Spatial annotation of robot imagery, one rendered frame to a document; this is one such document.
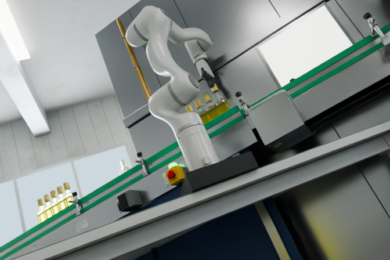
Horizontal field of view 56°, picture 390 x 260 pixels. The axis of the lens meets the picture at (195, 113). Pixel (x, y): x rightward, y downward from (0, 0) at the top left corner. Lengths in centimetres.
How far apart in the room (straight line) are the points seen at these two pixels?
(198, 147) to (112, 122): 393
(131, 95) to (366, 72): 141
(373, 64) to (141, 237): 119
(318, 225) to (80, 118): 401
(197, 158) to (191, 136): 9
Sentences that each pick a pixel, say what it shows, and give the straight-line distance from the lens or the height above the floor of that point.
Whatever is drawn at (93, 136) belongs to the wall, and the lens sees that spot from 516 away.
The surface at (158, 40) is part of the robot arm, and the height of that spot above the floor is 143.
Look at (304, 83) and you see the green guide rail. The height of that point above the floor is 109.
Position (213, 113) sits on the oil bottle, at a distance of 191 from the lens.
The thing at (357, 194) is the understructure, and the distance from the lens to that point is 188.
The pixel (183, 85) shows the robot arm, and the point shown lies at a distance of 144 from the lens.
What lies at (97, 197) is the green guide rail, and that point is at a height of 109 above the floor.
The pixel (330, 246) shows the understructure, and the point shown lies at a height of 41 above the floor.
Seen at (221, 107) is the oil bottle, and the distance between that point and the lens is 190.
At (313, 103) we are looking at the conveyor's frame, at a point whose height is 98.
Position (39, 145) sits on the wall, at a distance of 524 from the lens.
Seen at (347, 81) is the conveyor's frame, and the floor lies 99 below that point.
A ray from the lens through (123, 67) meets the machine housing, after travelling 254.
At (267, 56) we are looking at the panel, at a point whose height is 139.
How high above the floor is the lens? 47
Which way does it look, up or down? 24 degrees up
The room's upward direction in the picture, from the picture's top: 24 degrees counter-clockwise
